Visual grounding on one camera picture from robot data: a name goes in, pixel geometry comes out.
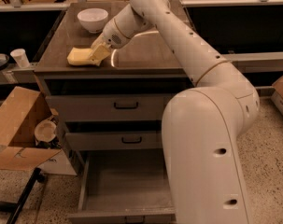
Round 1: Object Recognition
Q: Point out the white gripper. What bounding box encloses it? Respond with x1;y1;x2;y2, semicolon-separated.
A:
88;18;131;65

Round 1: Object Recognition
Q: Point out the yellow sponge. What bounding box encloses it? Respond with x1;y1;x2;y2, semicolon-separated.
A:
67;48;101;66

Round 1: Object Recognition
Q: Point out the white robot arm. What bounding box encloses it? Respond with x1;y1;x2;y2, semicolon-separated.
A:
90;0;260;224

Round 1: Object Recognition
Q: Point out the grey drawer cabinet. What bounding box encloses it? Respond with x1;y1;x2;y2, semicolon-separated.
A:
34;1;211;224

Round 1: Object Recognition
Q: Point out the top grey drawer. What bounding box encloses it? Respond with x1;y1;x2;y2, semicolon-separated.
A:
46;94;171;122

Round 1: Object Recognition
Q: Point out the open bottom grey drawer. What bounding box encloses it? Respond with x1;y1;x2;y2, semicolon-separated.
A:
69;149;175;224

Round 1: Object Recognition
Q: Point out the white ceramic bowl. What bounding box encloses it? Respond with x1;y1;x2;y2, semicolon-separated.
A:
78;8;108;34

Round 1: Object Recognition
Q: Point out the white paper cup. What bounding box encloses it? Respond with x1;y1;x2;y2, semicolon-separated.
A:
10;49;30;68

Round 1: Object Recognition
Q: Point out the white bowl in box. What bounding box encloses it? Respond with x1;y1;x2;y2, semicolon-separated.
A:
35;120;56;142

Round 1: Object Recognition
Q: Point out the open cardboard box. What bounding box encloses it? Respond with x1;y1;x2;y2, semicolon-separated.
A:
0;87;79;175

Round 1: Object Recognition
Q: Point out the black floor stand leg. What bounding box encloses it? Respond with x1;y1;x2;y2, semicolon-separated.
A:
0;168;46;224

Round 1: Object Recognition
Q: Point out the grey shelf rail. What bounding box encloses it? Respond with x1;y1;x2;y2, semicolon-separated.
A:
224;51;283;73

